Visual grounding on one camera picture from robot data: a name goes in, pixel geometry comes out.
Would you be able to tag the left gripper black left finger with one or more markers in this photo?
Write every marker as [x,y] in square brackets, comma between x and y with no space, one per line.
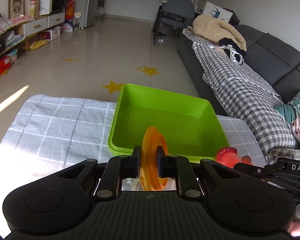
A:
[116,170]

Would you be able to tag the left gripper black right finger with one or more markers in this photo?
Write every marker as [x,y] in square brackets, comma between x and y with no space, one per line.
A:
[180,169]

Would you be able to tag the orange plastic toy plate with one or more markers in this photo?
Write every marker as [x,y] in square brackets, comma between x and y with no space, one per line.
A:
[149,178]

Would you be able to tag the pink toy pig figure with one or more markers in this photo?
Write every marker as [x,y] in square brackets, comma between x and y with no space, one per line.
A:
[228,156]

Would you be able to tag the person's right hand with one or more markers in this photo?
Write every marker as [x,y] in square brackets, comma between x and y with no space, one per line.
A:
[294,228]

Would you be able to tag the green plastic cookie box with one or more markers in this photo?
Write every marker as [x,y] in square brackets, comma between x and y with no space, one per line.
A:
[189,124]

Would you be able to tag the teal patterned pillow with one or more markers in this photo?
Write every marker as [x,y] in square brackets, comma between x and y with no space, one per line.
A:
[291,114]

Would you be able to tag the grey checked table cloth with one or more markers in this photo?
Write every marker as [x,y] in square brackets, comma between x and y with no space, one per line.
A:
[50,133]

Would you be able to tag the grey plaid blanket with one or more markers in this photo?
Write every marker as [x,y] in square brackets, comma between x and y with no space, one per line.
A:
[246,95]

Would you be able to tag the dark grey sofa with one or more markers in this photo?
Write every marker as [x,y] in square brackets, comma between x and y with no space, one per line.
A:
[273,59]

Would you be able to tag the beige fleece blanket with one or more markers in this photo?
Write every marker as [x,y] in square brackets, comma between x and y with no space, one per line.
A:
[213,29]

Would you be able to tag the dark blue chair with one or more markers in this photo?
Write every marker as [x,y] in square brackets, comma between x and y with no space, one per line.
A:
[175,13]

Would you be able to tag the red storage box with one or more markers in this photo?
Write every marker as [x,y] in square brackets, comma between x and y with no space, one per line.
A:
[4,64]

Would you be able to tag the white deer cushion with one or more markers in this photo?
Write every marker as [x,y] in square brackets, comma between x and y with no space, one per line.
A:
[217,12]

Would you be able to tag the black microwave oven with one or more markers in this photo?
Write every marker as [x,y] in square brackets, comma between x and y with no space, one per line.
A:
[51,6]

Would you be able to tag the white wooden sideboard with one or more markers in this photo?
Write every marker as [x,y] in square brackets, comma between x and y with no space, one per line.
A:
[17,30]

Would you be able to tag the framed cartoon picture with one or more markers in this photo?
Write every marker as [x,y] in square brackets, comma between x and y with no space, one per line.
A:
[16,8]

